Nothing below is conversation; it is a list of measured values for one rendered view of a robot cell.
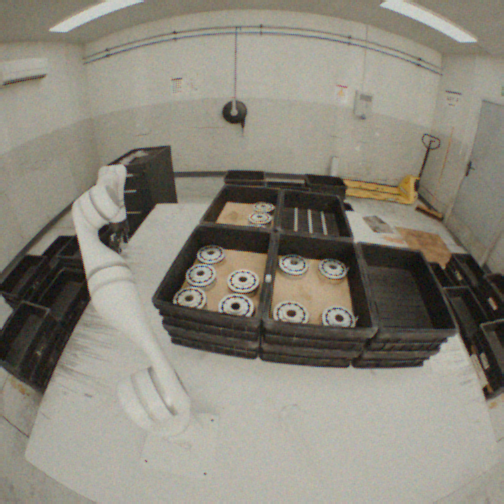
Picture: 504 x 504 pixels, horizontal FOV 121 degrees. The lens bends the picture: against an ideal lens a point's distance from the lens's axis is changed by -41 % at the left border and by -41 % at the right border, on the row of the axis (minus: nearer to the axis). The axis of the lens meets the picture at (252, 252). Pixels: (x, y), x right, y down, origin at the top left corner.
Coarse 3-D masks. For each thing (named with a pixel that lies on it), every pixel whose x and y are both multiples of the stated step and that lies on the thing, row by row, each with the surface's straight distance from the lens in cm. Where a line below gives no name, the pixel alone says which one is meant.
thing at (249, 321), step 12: (228, 228) 87; (240, 228) 87; (180, 252) 78; (168, 276) 71; (264, 276) 68; (264, 288) 64; (156, 300) 65; (264, 300) 62; (180, 312) 63; (192, 312) 61; (204, 312) 60; (216, 312) 59; (240, 324) 59; (252, 324) 58
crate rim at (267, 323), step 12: (276, 240) 81; (336, 240) 88; (348, 240) 89; (276, 252) 76; (360, 264) 80; (264, 312) 59; (372, 312) 67; (264, 324) 58; (276, 324) 57; (288, 324) 58; (300, 324) 58; (312, 324) 59; (372, 324) 64; (348, 336) 62; (360, 336) 63; (372, 336) 65
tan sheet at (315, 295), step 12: (312, 264) 90; (276, 276) 82; (312, 276) 85; (276, 288) 78; (288, 288) 79; (300, 288) 80; (312, 288) 81; (324, 288) 82; (336, 288) 83; (348, 288) 85; (276, 300) 75; (288, 300) 75; (300, 300) 76; (312, 300) 77; (324, 300) 78; (336, 300) 79; (348, 300) 81; (312, 312) 74
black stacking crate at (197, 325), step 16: (192, 240) 85; (208, 240) 93; (224, 240) 91; (240, 240) 89; (256, 240) 88; (192, 256) 87; (176, 272) 76; (176, 288) 77; (176, 320) 69; (192, 320) 66; (208, 320) 64; (224, 336) 68; (240, 336) 67; (256, 336) 67
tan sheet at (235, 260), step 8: (232, 256) 90; (240, 256) 90; (248, 256) 90; (256, 256) 90; (264, 256) 90; (224, 264) 87; (232, 264) 86; (240, 264) 86; (248, 264) 86; (256, 264) 86; (264, 264) 86; (216, 272) 84; (224, 272) 83; (232, 272) 83; (256, 272) 83; (224, 280) 81; (216, 288) 78; (224, 288) 78; (208, 296) 76; (216, 296) 76; (224, 296) 76; (256, 296) 76; (208, 304) 74; (216, 304) 74; (256, 304) 73; (256, 312) 72
